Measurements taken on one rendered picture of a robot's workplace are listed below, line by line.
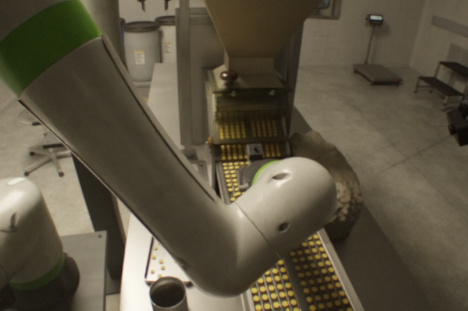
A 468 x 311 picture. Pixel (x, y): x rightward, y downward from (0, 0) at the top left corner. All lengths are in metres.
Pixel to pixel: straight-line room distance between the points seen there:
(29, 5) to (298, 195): 0.35
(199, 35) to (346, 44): 4.25
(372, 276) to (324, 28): 4.37
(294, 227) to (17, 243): 0.42
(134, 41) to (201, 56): 2.49
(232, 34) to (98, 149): 0.59
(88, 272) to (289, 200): 0.50
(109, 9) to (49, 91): 0.73
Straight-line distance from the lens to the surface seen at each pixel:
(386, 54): 5.70
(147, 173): 0.34
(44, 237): 0.62
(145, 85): 3.71
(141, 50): 3.63
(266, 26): 0.85
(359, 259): 0.96
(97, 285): 0.73
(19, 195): 0.60
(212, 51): 1.15
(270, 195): 0.40
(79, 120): 0.32
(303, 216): 0.40
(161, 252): 0.91
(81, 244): 0.81
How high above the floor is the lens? 1.51
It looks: 31 degrees down
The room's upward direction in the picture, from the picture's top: 3 degrees clockwise
